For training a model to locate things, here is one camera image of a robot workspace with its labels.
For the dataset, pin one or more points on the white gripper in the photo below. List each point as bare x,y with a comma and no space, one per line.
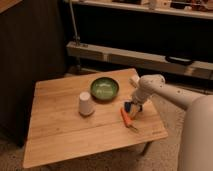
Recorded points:
138,97

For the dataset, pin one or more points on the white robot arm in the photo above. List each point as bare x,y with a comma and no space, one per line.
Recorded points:
196,146

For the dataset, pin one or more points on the green ceramic bowl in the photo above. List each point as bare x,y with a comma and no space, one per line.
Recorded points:
104,88

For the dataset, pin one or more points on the orange carrot toy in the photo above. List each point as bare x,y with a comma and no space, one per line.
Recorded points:
127,120

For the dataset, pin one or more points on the white tube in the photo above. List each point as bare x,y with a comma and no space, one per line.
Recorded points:
134,80

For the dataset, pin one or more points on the white upside-down cup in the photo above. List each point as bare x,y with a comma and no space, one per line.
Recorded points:
86,106

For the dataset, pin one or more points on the grey metal shelf beam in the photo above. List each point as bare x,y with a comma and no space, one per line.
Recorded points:
197,69

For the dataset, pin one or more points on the wooden folding table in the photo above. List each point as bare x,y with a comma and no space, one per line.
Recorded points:
58,132

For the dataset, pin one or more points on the metal pole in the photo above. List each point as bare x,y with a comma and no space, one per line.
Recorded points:
76,37

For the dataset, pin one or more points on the upper shelf with clutter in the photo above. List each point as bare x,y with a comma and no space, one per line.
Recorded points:
150,6

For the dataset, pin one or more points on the dark cabinet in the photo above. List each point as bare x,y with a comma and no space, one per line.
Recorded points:
32,48

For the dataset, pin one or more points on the black handle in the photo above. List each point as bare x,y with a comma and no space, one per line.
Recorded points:
184,62

